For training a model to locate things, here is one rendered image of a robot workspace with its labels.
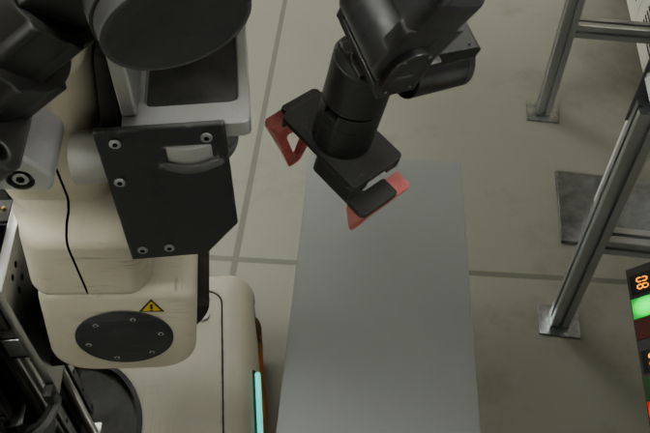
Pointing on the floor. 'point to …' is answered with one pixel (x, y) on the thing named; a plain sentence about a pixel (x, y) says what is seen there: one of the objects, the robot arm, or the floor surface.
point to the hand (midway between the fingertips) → (325, 189)
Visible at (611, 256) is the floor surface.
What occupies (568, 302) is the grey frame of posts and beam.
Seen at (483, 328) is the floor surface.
